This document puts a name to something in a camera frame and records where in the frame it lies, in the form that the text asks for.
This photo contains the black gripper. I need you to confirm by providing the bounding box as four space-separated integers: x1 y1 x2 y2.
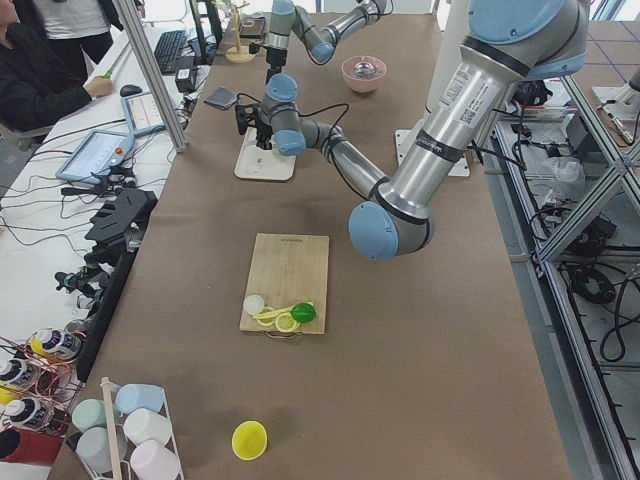
265 47 288 84
255 119 273 150

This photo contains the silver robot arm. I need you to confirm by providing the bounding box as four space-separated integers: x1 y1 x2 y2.
257 1 589 260
265 0 392 83

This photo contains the green bowl stack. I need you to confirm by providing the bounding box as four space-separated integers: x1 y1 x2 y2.
271 142 283 156

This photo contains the large pink ice bowl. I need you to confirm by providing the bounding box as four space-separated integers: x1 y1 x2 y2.
341 55 387 93

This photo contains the yellow plastic spoon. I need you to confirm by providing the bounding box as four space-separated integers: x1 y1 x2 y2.
253 304 295 320

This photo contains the cream rabbit tray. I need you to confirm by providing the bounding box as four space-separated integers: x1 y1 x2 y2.
234 127 296 181

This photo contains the wooden mug tree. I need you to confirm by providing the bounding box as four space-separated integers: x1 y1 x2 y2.
219 1 255 64

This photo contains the grey folded cloth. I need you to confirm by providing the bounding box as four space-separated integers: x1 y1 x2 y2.
204 86 238 111

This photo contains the black keyboard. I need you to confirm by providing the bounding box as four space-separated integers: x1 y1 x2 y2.
154 30 186 75

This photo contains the blue teach pendant far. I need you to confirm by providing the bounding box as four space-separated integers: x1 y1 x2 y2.
121 92 165 137

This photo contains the blue teach pendant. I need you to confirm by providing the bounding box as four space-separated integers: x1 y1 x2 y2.
56 129 135 185
121 92 165 137

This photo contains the bamboo cutting board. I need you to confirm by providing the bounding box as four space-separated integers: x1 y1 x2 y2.
245 233 330 335

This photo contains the computer mouse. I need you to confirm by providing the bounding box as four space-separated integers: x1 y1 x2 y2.
119 84 142 98

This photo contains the blue teach pendant near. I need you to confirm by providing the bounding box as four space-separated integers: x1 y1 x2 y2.
56 129 135 185

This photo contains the black tool stand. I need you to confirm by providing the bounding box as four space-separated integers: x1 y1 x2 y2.
76 188 158 383

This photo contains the white garlic bulb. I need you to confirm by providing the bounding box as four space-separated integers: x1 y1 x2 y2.
243 294 265 315

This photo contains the green lime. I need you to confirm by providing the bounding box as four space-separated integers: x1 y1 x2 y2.
291 302 317 324

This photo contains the lemon slice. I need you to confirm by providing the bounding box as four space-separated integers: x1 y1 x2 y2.
274 312 300 333

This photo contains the standing person white shirt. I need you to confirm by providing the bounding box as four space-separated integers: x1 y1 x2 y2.
14 0 124 81

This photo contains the seated person in black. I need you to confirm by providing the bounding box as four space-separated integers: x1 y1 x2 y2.
1 1 113 131

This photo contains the blue cup in rack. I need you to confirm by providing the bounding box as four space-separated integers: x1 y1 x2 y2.
115 383 164 415

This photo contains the yellow sauce bottle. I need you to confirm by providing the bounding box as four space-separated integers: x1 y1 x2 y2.
30 329 82 361

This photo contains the yellow cup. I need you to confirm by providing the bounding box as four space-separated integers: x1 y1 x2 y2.
231 420 268 461

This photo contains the white cup in rack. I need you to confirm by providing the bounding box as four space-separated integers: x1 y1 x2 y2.
123 408 172 445

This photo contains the white dish rack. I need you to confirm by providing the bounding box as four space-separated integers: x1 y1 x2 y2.
66 377 185 479

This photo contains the green cup in rack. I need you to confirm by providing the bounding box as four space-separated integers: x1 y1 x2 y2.
71 399 107 432

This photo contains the pink cup in rack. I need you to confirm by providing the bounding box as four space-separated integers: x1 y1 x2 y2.
130 439 180 480

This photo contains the grey cup in rack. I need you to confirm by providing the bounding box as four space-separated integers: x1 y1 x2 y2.
76 427 112 474

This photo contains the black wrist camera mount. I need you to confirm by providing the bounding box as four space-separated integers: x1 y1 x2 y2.
234 103 260 136

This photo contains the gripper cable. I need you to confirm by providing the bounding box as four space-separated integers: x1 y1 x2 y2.
237 92 351 131

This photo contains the aluminium frame post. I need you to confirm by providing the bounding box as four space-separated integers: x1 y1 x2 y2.
114 0 187 153

